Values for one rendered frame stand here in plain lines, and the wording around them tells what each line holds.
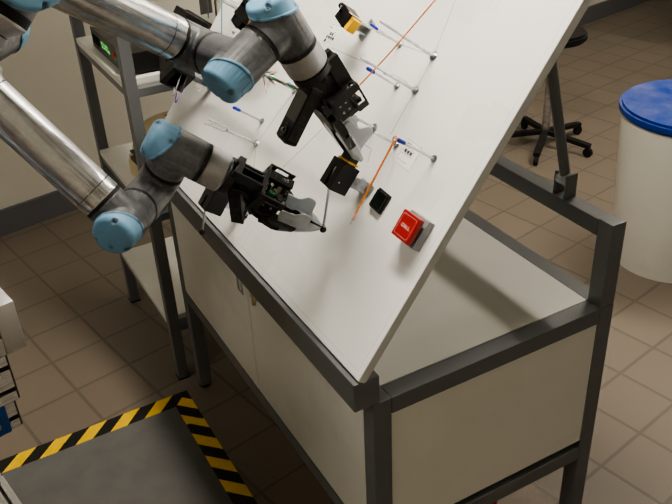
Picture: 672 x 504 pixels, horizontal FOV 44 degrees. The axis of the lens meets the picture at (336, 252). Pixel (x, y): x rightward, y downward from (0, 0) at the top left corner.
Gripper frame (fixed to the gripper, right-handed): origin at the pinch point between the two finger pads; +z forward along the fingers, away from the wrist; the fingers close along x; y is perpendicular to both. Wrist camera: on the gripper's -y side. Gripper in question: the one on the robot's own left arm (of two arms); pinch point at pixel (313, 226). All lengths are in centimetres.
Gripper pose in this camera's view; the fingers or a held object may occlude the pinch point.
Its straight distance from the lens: 158.3
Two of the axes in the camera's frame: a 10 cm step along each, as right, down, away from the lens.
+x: 2.3, -8.4, 4.9
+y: 4.9, -3.4, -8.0
